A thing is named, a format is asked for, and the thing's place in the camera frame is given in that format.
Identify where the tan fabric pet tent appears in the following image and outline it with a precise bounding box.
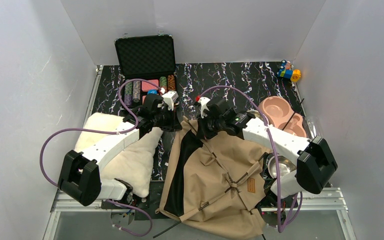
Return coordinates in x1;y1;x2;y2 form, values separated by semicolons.
159;118;269;240

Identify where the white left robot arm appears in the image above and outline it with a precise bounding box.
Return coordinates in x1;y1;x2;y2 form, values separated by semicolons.
57;90;182;206

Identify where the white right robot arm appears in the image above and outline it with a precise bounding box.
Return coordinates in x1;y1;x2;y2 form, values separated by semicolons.
195;97;338;199

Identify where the pink double pet bowl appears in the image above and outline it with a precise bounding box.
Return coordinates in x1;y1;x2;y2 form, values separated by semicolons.
258;96;307;138

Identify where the black poker chip case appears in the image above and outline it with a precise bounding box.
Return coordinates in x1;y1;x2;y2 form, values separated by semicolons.
114;34;177;108

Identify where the white fluffy cushion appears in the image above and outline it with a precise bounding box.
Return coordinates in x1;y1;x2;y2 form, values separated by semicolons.
84;112;163;198

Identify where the colourful toy block car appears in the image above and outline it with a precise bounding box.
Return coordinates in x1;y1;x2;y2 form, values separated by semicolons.
276;59;302;83

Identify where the steel bowl near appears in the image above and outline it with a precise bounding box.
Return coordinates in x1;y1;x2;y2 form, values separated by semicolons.
267;155;297;179

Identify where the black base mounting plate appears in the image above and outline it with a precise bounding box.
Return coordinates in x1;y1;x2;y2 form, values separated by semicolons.
100;180;294;221

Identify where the clear plastic water bottle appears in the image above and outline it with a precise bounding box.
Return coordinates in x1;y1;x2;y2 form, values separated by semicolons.
304;116;321;139

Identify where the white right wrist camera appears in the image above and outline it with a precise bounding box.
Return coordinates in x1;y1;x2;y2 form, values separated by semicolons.
194;95;210;119

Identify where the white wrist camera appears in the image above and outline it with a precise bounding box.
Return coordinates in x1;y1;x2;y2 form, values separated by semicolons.
162;90;179;111
194;95;210;119

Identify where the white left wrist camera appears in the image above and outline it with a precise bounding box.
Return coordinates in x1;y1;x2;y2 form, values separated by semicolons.
162;90;179;111

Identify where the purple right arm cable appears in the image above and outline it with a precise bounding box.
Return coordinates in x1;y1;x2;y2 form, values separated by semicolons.
198;85;304;234

